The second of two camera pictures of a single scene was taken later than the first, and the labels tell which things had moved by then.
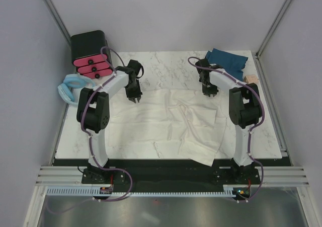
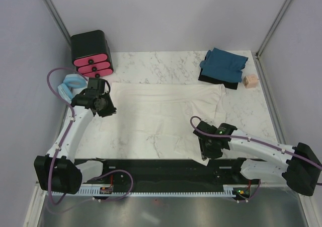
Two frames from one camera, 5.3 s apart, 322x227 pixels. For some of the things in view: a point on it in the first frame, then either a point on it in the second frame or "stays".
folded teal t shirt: x=233 y=63 stays
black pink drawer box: x=87 y=56 stays
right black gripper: x=208 y=92 to x=205 y=152
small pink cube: x=250 y=79 stays
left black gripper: x=137 y=95 to x=110 y=109
